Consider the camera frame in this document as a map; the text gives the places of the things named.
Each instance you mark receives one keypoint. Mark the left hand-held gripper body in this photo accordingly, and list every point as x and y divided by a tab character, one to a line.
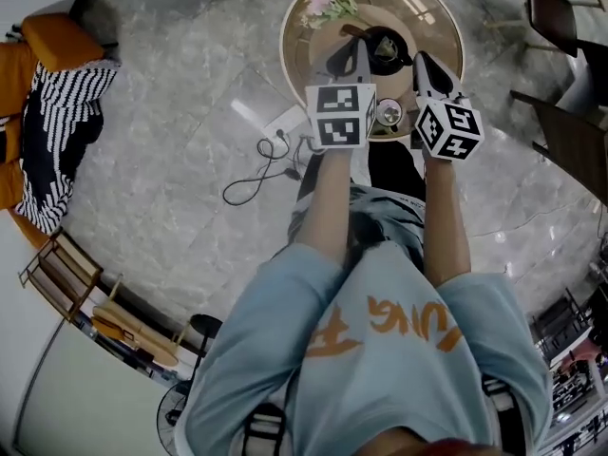
339	117

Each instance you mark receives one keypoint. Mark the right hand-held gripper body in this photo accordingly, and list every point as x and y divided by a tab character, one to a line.
449	128

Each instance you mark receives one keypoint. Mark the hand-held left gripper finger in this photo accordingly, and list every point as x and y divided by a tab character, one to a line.
363	62
339	60

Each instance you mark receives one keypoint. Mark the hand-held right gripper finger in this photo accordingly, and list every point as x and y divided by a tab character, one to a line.
420	71
446	81

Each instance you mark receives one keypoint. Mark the black teapot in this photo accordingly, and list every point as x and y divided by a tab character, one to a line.
392	62

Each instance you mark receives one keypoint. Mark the person's right forearm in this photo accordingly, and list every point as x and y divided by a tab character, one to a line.
446	226

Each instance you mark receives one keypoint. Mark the person's left forearm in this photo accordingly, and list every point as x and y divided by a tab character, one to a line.
328	197

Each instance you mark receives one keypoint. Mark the round beige tray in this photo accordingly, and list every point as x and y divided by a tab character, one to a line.
404	26

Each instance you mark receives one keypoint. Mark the small cup with saucer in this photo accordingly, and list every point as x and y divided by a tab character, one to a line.
389	113

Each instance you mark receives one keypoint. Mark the round glass table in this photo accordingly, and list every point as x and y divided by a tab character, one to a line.
437	22

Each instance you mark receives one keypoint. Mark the white power strip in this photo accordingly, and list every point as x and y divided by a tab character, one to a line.
284	122

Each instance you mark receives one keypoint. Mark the black trousers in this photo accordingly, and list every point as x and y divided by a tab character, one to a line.
394	164

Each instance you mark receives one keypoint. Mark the dark wooden chair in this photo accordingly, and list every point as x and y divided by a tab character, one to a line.
570	140

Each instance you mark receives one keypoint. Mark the light blue shirt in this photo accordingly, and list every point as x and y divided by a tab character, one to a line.
389	378

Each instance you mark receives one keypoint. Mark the black white striped blanket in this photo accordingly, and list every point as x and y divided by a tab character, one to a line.
57	131

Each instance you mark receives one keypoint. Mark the orange sofa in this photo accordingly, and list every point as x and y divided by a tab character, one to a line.
14	93

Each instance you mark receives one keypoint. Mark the black floor fan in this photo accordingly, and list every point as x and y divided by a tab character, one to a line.
172	413

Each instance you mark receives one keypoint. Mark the gold frame side table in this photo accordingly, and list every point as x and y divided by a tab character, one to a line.
62	273

